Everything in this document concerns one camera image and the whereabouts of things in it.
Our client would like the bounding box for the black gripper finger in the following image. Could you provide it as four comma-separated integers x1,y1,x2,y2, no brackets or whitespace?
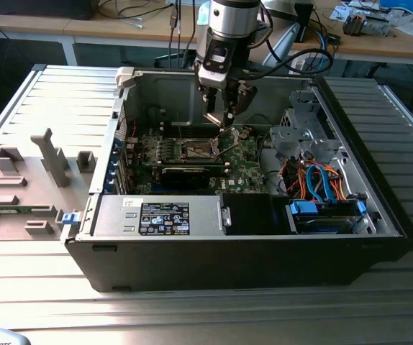
222,80,258,127
196,84,218,116

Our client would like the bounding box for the silver green CPU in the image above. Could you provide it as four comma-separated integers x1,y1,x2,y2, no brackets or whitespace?
204,112,225,127

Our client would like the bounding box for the metal socket cover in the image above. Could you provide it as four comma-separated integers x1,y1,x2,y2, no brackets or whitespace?
209,126,248,162

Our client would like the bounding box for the CPU socket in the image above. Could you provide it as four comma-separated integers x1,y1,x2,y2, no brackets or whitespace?
181,137,222,162

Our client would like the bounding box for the metal CPU cooler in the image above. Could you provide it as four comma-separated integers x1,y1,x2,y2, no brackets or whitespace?
342,9,368,37

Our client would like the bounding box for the metal drive cage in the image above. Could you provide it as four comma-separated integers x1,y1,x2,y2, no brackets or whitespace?
268,88,353,170

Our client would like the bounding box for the green motherboard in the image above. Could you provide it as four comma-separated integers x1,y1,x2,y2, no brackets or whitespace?
125,125,271,197

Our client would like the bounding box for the black graphics card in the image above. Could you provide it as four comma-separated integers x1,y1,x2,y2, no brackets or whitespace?
159,165,211,190

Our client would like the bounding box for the beige case latch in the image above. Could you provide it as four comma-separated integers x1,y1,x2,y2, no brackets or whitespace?
115,66,145,90

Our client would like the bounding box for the black plastic shroud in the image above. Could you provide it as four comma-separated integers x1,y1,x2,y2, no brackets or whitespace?
223,193,291,236

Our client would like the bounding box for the hard disk in blue carrier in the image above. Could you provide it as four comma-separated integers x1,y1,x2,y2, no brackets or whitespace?
284,198,368,236

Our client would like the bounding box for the grey power supply unit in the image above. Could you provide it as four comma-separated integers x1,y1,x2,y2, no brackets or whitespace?
91,195,233,238

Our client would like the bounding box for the black PC case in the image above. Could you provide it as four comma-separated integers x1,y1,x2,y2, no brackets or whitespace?
59,65,413,294

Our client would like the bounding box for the blue box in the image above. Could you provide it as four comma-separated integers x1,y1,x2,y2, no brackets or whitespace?
378,0,413,14

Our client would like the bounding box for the blue case latch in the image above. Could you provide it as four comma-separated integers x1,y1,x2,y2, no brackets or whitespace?
62,211,81,227

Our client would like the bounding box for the black monitor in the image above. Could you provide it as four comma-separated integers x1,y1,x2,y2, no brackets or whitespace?
0,0,94,21

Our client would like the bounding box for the wooden desk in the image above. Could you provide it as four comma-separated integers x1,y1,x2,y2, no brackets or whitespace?
0,0,413,68

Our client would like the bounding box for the grey parts rack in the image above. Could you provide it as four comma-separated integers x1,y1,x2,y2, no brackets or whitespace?
0,127,98,242

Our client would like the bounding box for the green RAM stick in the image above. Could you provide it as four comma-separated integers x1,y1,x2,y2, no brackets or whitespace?
0,205,26,216

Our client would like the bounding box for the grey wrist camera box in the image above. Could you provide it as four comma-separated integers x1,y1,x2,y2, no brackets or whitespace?
196,45,237,89

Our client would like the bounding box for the blue data wire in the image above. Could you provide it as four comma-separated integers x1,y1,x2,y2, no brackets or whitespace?
305,163,339,204

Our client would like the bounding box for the orange wire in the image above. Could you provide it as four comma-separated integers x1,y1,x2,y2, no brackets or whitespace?
330,167,350,204

